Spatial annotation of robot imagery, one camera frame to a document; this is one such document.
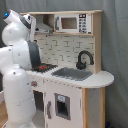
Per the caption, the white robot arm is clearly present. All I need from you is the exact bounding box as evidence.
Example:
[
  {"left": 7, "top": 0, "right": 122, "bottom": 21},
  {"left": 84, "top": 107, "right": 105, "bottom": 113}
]
[{"left": 0, "top": 9, "right": 42, "bottom": 128}]

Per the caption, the wooden toy kitchen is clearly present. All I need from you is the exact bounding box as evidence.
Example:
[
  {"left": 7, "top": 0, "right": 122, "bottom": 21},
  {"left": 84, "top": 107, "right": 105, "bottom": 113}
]
[{"left": 30, "top": 10, "right": 114, "bottom": 128}]

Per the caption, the grey toy sink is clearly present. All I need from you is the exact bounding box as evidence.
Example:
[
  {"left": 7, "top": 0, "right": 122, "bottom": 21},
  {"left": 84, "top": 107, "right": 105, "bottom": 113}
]
[{"left": 52, "top": 67, "right": 92, "bottom": 81}]

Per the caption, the black toy faucet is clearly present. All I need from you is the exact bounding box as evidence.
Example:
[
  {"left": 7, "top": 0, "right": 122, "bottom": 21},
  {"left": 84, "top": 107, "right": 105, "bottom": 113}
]
[{"left": 76, "top": 50, "right": 94, "bottom": 70}]

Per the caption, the black toy stovetop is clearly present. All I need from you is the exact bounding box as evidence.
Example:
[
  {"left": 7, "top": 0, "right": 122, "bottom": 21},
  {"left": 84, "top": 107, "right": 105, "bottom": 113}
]
[{"left": 34, "top": 64, "right": 56, "bottom": 73}]

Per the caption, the red left stove knob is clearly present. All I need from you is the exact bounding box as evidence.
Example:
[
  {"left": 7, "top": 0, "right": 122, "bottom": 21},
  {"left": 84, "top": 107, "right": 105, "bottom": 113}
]
[{"left": 31, "top": 81, "right": 37, "bottom": 87}]

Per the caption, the grey dishwasher panel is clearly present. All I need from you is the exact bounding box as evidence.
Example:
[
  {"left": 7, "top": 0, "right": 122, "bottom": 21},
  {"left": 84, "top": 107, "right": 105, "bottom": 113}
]
[{"left": 54, "top": 93, "right": 71, "bottom": 120}]

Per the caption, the white toy microwave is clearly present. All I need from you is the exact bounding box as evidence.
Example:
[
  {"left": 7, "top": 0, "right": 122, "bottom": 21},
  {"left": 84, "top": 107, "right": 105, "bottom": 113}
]
[{"left": 55, "top": 14, "right": 92, "bottom": 33}]

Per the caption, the grey range hood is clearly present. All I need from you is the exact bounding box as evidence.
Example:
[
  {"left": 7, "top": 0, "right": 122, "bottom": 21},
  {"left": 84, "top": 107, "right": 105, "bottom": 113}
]
[{"left": 35, "top": 14, "right": 54, "bottom": 33}]

